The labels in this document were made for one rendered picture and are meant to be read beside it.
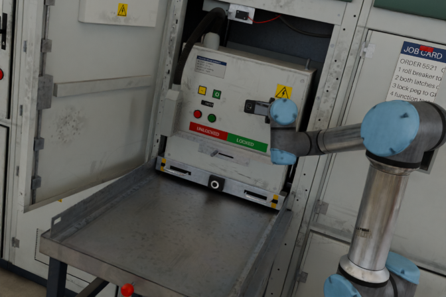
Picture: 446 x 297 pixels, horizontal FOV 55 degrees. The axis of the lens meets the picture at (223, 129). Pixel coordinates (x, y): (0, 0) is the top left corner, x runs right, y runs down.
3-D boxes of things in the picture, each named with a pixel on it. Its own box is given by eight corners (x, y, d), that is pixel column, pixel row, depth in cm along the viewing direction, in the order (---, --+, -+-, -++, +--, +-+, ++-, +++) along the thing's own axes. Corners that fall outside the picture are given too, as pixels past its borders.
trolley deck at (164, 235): (239, 338, 107) (245, 318, 105) (38, 252, 123) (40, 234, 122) (289, 224, 169) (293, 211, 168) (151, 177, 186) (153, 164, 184)
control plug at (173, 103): (170, 138, 160) (178, 93, 155) (158, 134, 161) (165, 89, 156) (178, 133, 167) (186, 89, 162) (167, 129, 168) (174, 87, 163)
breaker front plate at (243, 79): (277, 197, 162) (308, 75, 148) (162, 160, 175) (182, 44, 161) (277, 196, 163) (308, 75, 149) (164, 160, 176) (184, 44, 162)
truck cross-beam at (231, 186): (281, 211, 162) (285, 197, 161) (154, 169, 176) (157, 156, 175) (283, 205, 167) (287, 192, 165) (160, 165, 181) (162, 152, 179)
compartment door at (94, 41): (9, 205, 134) (23, -43, 113) (139, 160, 189) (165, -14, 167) (24, 213, 131) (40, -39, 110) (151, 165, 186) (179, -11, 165)
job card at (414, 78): (430, 113, 142) (452, 50, 136) (383, 101, 146) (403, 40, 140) (430, 113, 142) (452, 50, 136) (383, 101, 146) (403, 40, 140)
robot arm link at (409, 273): (419, 311, 112) (433, 266, 108) (387, 325, 105) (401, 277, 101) (381, 284, 122) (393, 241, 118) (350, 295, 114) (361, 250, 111)
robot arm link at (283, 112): (271, 127, 120) (271, 97, 120) (267, 126, 131) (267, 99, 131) (299, 127, 120) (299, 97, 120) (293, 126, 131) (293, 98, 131)
